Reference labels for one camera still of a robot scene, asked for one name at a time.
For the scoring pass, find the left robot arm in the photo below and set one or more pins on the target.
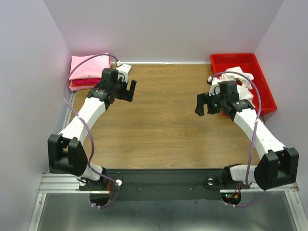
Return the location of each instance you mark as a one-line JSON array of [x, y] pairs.
[[65, 150]]

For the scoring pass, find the white crumpled t-shirt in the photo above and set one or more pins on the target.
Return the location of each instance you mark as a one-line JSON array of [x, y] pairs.
[[244, 88]]

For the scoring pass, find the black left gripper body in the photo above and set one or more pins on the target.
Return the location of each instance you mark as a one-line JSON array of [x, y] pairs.
[[120, 91]]

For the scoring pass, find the folded magenta t-shirt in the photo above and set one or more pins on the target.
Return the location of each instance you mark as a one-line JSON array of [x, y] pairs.
[[85, 81]]

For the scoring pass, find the aluminium frame rail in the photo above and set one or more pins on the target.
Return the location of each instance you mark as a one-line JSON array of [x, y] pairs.
[[65, 183]]

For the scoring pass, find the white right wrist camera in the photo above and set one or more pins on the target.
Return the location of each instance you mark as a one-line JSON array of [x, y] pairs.
[[215, 88]]

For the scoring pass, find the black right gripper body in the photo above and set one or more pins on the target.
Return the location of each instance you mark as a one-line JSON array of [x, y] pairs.
[[215, 104]]

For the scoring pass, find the folded orange t-shirt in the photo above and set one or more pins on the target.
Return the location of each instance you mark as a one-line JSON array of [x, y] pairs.
[[83, 85]]

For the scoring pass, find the light pink t-shirt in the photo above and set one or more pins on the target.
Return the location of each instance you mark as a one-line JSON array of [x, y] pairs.
[[92, 68]]

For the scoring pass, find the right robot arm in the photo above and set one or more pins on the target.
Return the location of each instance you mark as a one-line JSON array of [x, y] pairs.
[[278, 164]]

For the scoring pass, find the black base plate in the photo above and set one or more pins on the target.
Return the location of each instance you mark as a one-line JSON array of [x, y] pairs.
[[172, 184]]

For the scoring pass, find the red plastic bin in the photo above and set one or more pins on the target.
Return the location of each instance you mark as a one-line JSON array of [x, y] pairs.
[[249, 64]]

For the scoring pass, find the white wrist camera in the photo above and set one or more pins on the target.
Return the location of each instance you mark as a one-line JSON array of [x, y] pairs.
[[215, 88], [124, 69]]

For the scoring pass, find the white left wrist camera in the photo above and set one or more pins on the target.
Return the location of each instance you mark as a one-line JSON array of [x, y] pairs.
[[124, 69]]

